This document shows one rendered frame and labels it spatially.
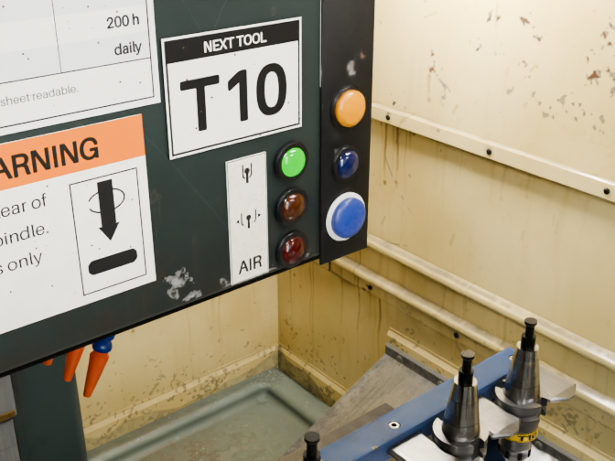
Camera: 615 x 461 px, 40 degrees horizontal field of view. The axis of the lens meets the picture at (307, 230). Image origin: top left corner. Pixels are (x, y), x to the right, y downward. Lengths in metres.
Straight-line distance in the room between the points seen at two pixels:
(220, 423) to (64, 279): 1.58
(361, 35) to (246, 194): 0.13
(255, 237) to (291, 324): 1.52
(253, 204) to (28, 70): 0.17
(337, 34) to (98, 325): 0.23
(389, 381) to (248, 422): 0.44
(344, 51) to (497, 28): 0.85
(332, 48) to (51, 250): 0.22
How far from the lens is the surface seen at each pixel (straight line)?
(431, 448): 0.99
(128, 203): 0.49
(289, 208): 0.56
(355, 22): 0.56
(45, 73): 0.45
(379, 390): 1.75
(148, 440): 1.98
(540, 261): 1.44
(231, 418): 2.06
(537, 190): 1.41
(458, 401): 0.97
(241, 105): 0.52
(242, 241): 0.55
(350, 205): 0.59
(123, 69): 0.47
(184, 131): 0.50
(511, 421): 1.05
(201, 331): 1.98
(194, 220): 0.52
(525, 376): 1.04
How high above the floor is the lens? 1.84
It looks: 25 degrees down
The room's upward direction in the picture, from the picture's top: straight up
